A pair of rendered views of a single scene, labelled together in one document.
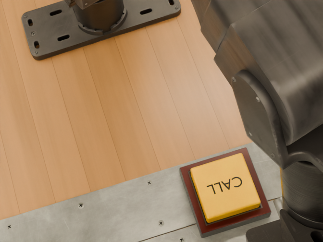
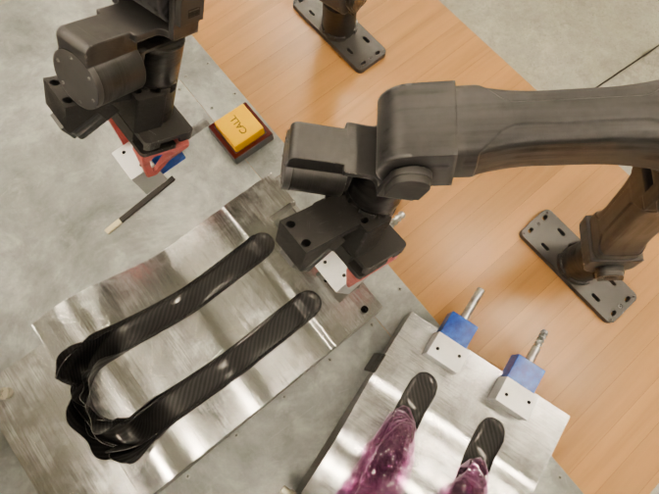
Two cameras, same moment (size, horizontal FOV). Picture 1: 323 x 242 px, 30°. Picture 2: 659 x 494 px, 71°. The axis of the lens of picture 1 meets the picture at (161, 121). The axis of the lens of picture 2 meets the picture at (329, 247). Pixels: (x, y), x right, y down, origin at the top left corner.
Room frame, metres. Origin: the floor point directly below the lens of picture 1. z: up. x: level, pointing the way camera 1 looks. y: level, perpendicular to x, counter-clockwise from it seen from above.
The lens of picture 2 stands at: (0.09, -0.48, 1.53)
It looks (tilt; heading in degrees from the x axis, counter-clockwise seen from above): 74 degrees down; 54
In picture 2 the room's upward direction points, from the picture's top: 6 degrees clockwise
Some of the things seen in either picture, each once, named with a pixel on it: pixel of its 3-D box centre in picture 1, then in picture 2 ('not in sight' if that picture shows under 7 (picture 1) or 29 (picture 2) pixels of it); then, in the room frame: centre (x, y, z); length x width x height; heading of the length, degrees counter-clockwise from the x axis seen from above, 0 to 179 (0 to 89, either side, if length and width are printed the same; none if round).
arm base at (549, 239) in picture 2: not in sight; (588, 259); (0.55, -0.54, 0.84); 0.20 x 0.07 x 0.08; 100
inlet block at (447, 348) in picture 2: not in sight; (459, 325); (0.31, -0.52, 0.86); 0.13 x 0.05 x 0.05; 25
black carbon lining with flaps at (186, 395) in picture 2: not in sight; (188, 344); (-0.03, -0.36, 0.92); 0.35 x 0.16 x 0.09; 8
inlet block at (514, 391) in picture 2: not in sight; (525, 369); (0.35, -0.61, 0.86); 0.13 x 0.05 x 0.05; 25
